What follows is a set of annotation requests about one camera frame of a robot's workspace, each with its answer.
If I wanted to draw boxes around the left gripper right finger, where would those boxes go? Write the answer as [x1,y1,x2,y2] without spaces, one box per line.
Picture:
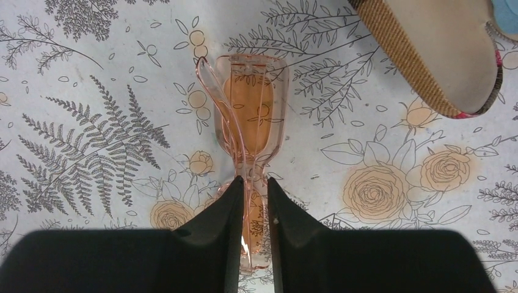
[268,178,495,292]

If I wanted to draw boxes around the plaid glasses case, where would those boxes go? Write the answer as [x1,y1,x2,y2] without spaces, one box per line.
[351,0,517,119]

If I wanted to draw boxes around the orange lens sunglasses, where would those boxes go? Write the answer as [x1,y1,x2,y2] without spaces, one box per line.
[195,54,290,275]

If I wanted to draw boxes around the blue cleaning cloth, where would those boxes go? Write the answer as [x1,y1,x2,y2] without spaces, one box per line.
[491,0,517,34]

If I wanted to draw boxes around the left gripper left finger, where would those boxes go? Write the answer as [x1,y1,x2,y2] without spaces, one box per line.
[1,177,244,292]

